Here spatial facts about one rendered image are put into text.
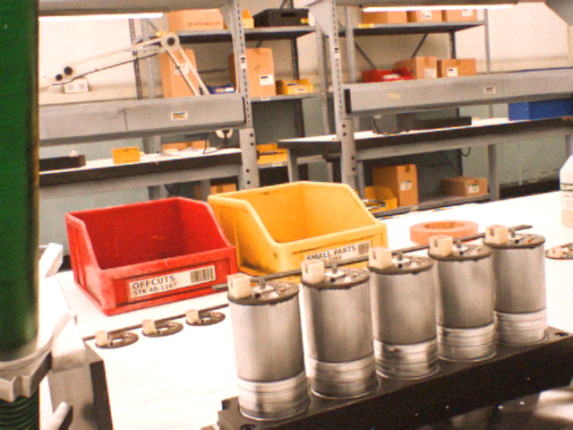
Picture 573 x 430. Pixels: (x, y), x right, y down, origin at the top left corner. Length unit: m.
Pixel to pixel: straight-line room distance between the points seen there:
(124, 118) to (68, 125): 0.20
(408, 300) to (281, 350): 0.05
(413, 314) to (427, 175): 5.30
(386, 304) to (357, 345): 0.02
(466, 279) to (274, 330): 0.08
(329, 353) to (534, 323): 0.09
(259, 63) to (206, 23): 0.45
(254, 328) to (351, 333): 0.04
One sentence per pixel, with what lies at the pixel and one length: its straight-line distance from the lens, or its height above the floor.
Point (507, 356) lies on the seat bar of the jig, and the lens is 0.27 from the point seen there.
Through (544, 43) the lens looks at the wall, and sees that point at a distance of 6.37.
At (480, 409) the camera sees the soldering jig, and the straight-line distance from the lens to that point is 0.25.
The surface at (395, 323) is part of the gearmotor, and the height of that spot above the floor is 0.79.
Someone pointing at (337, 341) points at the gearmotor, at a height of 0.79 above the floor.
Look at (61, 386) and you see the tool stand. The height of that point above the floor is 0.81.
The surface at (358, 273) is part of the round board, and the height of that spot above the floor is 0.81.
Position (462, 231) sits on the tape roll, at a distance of 0.58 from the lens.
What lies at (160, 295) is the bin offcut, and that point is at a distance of 0.46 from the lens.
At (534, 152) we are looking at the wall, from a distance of 6.24.
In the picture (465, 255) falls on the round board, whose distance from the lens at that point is 0.26.
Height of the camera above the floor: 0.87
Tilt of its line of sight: 8 degrees down
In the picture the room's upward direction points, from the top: 5 degrees counter-clockwise
